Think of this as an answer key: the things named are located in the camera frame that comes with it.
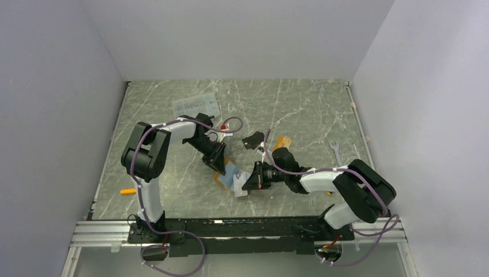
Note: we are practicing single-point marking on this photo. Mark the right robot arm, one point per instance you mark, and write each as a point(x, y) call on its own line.
point(366, 194)

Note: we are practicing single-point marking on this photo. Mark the silver VIP card top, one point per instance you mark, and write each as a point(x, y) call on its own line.
point(239, 179)

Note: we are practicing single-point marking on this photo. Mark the orange leather card holder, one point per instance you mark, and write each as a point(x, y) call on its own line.
point(226, 181)

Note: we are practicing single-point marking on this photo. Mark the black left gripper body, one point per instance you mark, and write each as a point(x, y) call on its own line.
point(206, 146)

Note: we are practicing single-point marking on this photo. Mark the silver open-end wrench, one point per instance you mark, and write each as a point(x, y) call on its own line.
point(335, 146)

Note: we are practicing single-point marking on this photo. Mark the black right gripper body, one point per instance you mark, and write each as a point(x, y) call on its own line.
point(271, 174)

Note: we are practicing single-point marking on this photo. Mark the orange-handled screwdriver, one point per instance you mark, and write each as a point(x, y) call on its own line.
point(128, 191)

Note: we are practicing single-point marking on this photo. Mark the small orange card sleeve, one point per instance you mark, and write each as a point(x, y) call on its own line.
point(283, 142)

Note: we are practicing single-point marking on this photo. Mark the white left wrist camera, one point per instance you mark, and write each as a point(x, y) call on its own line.
point(224, 132)

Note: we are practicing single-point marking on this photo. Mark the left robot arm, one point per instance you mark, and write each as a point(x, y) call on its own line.
point(146, 151)

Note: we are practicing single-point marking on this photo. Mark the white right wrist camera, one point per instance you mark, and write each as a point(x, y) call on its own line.
point(261, 148)

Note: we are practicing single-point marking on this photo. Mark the clear plastic organizer box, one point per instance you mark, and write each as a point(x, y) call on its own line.
point(205, 103)

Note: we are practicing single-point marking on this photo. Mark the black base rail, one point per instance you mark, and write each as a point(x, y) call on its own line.
point(186, 237)

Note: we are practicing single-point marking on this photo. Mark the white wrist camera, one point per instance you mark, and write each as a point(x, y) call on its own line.
point(224, 132)
point(261, 148)

